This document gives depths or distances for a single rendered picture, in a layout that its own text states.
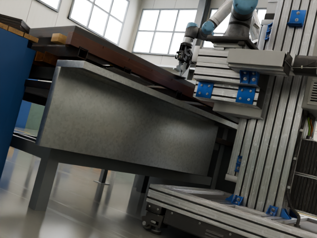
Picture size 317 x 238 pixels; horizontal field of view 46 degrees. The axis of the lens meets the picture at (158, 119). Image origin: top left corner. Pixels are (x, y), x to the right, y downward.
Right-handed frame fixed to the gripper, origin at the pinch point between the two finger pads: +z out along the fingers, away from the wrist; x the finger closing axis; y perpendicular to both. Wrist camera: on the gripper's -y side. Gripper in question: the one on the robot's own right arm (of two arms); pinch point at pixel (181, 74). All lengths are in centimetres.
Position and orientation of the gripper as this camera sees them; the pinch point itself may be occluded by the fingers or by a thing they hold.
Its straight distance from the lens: 254.2
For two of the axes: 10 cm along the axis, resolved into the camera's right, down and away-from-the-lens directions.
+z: -2.5, 9.7, -0.7
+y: -6.3, -2.2, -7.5
